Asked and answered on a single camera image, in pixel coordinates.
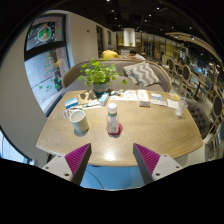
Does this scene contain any flat round red coaster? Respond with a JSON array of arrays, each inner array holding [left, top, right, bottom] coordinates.
[[105, 122, 124, 136]]

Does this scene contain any white mug with green handle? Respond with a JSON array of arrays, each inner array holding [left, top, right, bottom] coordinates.
[[68, 109, 90, 134]]

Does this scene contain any yellow printed card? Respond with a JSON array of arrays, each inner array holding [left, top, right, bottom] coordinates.
[[169, 93, 181, 102]]

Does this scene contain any blue and white small box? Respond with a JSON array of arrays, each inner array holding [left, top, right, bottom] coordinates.
[[64, 97, 79, 110]]

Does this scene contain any white paper napkin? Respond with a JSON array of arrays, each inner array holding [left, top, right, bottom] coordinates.
[[166, 98, 179, 110]]

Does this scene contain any white printed leaflet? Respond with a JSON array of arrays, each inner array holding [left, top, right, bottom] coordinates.
[[109, 89, 138, 102]]

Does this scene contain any grey tufted chair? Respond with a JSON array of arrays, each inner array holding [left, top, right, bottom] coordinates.
[[184, 98, 212, 140]]

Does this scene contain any group of ceiling lights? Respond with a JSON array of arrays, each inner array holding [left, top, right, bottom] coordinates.
[[106, 0, 201, 44]]

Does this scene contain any pill blister pack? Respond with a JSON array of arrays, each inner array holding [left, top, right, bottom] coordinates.
[[62, 108, 75, 120]]

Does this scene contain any white and teal tube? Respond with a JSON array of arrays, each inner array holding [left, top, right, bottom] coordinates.
[[81, 100, 100, 108]]

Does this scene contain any blue printed card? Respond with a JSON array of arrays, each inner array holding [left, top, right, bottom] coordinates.
[[150, 92, 163, 101]]

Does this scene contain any clear plastic water bottle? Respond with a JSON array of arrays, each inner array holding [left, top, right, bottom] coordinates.
[[106, 102, 120, 135]]

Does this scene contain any grey curved sofa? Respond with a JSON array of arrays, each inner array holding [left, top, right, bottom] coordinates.
[[61, 58, 173, 98]]

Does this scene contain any green potted plant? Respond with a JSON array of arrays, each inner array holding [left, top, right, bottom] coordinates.
[[77, 58, 128, 99]]

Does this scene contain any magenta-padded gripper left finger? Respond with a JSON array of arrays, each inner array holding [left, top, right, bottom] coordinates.
[[41, 142, 93, 186]]

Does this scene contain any clear plastic cup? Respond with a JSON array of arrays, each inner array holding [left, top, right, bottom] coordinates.
[[174, 97, 189, 118]]

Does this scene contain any grey chevron cushion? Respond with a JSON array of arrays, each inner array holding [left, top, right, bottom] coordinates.
[[122, 61, 162, 88]]

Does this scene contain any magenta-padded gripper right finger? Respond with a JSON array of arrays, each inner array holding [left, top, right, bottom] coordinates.
[[132, 142, 184, 186]]

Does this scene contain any window with festive stickers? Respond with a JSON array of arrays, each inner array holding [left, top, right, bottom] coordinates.
[[23, 14, 71, 116]]

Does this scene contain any person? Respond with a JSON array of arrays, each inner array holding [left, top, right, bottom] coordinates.
[[100, 48, 121, 60], [128, 49, 147, 62]]

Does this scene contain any white and orange carton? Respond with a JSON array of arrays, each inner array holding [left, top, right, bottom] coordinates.
[[137, 89, 152, 108]]

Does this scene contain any group of dining chairs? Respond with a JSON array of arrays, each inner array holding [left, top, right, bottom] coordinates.
[[164, 54, 224, 141]]

